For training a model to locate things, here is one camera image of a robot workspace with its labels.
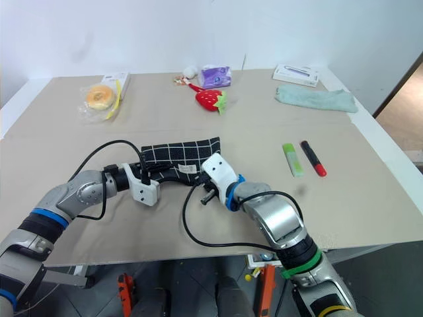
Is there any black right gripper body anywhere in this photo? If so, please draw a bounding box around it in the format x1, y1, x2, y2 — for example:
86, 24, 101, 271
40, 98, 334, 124
197, 174, 221, 205

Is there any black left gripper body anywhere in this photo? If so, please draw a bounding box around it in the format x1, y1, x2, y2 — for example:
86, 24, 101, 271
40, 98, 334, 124
129, 161, 159, 182

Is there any black white grid pouch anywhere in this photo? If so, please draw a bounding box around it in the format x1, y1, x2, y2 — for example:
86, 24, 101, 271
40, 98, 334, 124
140, 135, 223, 188

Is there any green highlighter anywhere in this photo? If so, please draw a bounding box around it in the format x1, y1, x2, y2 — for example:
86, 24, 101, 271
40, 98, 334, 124
282, 142, 305, 178

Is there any red marker with black cap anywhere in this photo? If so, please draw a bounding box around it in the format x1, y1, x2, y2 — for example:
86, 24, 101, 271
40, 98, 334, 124
299, 140, 328, 178

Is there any red strawberry plush toy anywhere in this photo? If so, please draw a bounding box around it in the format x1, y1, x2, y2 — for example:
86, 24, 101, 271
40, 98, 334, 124
186, 81, 229, 116

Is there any white tray under table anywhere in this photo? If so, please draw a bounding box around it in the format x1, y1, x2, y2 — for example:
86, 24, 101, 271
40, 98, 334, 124
247, 252, 282, 270

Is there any bagel in clear plastic bag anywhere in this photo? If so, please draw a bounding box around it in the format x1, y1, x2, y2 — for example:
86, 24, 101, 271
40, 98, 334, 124
78, 83, 122, 125

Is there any flat white package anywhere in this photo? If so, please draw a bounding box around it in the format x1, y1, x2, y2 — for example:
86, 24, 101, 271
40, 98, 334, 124
100, 70, 131, 102

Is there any purple tissue pack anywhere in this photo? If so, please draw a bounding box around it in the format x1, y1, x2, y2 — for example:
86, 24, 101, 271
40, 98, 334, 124
199, 64, 233, 90

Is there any dark rounded shape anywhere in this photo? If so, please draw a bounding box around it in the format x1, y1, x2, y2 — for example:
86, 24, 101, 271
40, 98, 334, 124
213, 275, 256, 317
131, 286, 173, 317

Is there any orange clamp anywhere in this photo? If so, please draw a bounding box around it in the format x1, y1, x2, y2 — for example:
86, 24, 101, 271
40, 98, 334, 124
116, 273, 135, 317
256, 264, 277, 317

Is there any light green cloth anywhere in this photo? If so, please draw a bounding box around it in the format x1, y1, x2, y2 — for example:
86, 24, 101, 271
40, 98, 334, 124
274, 83, 359, 114

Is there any white box with purple print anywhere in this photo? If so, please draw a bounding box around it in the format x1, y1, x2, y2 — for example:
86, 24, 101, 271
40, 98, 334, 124
271, 63, 321, 88

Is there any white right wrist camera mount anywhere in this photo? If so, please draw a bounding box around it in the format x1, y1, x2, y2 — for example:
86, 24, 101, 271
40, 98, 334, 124
201, 153, 239, 199

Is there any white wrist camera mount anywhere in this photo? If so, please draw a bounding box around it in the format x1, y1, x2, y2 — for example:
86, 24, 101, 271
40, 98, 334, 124
120, 162, 161, 207
201, 153, 239, 199

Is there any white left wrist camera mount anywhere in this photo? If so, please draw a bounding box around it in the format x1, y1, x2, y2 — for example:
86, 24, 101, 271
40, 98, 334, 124
120, 162, 161, 207

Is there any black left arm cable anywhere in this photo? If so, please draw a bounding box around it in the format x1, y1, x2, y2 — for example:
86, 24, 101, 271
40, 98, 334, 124
67, 139, 151, 221

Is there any grey metal bracket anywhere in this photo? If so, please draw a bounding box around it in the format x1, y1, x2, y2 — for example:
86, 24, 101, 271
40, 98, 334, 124
42, 266, 89, 288

